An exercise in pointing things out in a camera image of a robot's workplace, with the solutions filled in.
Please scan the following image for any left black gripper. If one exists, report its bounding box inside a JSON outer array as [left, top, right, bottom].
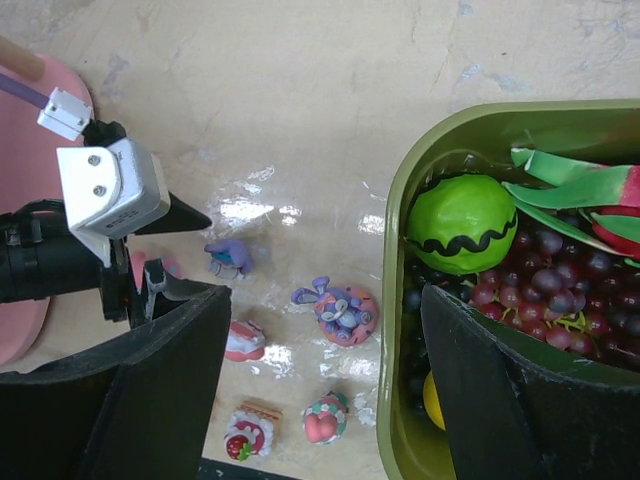
[[1, 120, 213, 328]]

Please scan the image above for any pink white cake toy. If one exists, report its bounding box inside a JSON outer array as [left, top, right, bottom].
[[224, 320, 266, 362]]

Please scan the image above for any pink dragon fruit toy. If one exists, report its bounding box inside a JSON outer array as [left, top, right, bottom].
[[503, 147, 639, 267]]

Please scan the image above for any pink egg shaped toy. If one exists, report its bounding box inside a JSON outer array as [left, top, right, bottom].
[[129, 249, 183, 296]]

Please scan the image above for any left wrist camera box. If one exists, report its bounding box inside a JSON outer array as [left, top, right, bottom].
[[56, 137, 171, 267]]

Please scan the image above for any pink tiered shelf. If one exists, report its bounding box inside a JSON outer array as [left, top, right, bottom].
[[1, 39, 94, 364]]

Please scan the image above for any olive green plastic bin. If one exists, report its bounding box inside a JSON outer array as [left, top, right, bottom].
[[377, 99, 639, 479]]

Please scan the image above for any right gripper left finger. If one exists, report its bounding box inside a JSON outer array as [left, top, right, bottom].
[[1, 286, 231, 479]]

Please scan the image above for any yellow mango toy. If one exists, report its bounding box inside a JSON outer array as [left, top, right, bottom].
[[423, 371, 446, 431]]

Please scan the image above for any purple grape bunch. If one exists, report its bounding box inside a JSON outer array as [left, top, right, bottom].
[[402, 219, 640, 416]]

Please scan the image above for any pink bunny figure toy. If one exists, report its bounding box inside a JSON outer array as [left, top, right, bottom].
[[302, 391, 348, 445]]

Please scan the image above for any purple bunny figure toy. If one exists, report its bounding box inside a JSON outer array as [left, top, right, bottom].
[[204, 239, 255, 280]]

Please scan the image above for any purple bunny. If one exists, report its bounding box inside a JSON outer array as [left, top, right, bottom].
[[291, 276, 379, 347]]

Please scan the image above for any strawberry cake toy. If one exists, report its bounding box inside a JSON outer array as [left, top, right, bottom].
[[224, 401, 282, 462]]

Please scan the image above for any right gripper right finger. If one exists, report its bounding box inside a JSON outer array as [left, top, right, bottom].
[[421, 285, 639, 479]]

